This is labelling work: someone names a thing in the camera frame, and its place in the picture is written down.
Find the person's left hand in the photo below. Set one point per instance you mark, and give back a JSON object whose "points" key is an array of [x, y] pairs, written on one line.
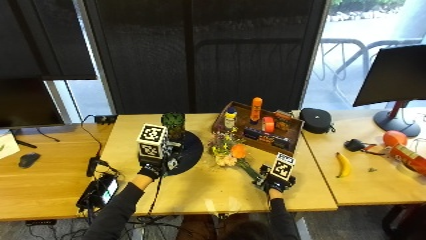
{"points": [[154, 168]]}

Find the person's right hand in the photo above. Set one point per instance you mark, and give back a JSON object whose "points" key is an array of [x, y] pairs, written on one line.
{"points": [[277, 185]]}

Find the mixed flower bouquet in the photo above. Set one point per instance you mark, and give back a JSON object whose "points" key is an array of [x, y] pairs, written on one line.
{"points": [[228, 148]]}

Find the black round mat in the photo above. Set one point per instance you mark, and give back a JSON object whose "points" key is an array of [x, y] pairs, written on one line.
{"points": [[194, 150]]}

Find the white right marker cube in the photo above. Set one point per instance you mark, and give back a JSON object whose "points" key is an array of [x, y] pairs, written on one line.
{"points": [[283, 167]]}

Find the white marker cube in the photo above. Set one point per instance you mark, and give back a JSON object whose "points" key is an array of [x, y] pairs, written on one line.
{"points": [[152, 139], [283, 167]]}

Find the white left marker cube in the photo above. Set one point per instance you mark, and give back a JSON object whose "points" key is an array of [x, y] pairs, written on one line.
{"points": [[152, 139]]}

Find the green glass vase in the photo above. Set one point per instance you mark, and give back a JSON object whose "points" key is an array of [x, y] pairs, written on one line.
{"points": [[174, 124]]}

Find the dark blue box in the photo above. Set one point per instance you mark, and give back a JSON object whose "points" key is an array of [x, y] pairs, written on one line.
{"points": [[267, 137]]}

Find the brown wooden tray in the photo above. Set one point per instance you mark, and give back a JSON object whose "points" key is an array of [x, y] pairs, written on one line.
{"points": [[293, 131]]}

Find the orange-red can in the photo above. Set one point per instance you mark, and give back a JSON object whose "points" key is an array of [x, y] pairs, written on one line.
{"points": [[268, 125]]}

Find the orange snack packet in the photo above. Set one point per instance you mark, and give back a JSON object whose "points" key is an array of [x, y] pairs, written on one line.
{"points": [[283, 121]]}

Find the white bottle with blue cap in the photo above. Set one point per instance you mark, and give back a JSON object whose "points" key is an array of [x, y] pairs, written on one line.
{"points": [[229, 118]]}

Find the yellow banana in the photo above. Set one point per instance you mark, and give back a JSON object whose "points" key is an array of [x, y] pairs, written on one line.
{"points": [[344, 166]]}

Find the black power adapter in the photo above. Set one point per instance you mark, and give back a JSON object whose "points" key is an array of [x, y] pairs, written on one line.
{"points": [[106, 119]]}

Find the orange bottle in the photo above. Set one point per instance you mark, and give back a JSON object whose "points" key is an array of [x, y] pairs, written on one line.
{"points": [[256, 108]]}

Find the black device with screen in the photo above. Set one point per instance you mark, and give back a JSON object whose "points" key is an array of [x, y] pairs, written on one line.
{"points": [[99, 192]]}

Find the black round case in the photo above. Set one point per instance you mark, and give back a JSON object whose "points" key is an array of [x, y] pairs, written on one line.
{"points": [[316, 120]]}

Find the person's brown trousers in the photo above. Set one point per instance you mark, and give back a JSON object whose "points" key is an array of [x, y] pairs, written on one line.
{"points": [[198, 228]]}

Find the small green scrap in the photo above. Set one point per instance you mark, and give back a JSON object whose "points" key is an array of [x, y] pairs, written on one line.
{"points": [[372, 170]]}

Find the black computer mouse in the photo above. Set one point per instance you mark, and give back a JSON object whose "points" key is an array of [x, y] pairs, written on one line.
{"points": [[30, 160]]}

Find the red cylindrical snack can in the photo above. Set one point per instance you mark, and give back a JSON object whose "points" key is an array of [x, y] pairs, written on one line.
{"points": [[409, 157]]}

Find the black power strip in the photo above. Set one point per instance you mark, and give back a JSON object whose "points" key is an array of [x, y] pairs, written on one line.
{"points": [[40, 222]]}

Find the white paper sheet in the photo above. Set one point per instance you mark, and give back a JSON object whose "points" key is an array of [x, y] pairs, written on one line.
{"points": [[7, 146]]}

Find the grey metal bike rack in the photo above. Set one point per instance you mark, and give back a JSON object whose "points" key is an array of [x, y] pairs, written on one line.
{"points": [[351, 53]]}

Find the black monitor on red stand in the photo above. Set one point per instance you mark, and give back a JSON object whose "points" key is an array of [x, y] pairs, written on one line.
{"points": [[395, 75]]}

